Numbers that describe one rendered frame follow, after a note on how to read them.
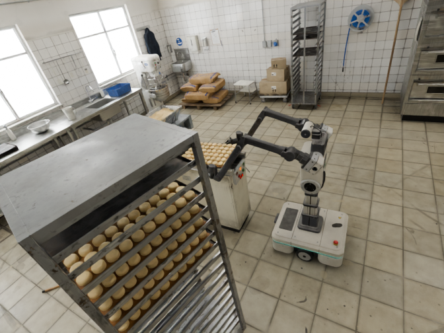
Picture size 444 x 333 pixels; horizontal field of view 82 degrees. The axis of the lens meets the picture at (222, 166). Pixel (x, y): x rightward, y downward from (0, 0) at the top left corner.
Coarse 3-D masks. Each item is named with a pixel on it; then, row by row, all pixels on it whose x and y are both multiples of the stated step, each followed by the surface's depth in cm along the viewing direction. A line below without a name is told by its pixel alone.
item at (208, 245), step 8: (208, 248) 137; (200, 256) 134; (192, 264) 131; (176, 272) 126; (184, 272) 128; (168, 280) 125; (176, 280) 125; (168, 288) 122; (152, 296) 118; (160, 296) 119; (144, 304) 115; (152, 304) 117; (136, 312) 113; (144, 312) 114; (128, 320) 112; (136, 320) 112; (120, 328) 108; (128, 328) 110
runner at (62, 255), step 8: (184, 168) 103; (176, 176) 102; (160, 184) 96; (168, 184) 100; (152, 192) 95; (136, 200) 91; (144, 200) 93; (128, 208) 89; (112, 216) 85; (120, 216) 88; (104, 224) 84; (112, 224) 86; (96, 232) 83; (80, 240) 79; (88, 240) 81; (72, 248) 78; (56, 256) 75; (64, 256) 77
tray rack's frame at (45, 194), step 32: (128, 128) 114; (160, 128) 108; (64, 160) 98; (96, 160) 94; (128, 160) 90; (160, 160) 89; (0, 192) 86; (32, 192) 83; (64, 192) 80; (96, 192) 77; (32, 224) 69; (64, 224) 71; (32, 256) 68; (64, 288) 77; (96, 320) 89
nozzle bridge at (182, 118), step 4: (180, 116) 284; (184, 116) 282; (188, 116) 282; (176, 120) 277; (180, 120) 275; (184, 120) 276; (188, 120) 284; (176, 124) 268; (180, 124) 271; (184, 124) 291; (188, 124) 288; (192, 124) 290; (188, 128) 291
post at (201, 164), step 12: (192, 132) 99; (192, 144) 101; (204, 168) 108; (204, 180) 110; (204, 192) 116; (216, 216) 124; (216, 228) 128; (228, 264) 146; (228, 276) 153; (240, 312) 179; (240, 324) 190
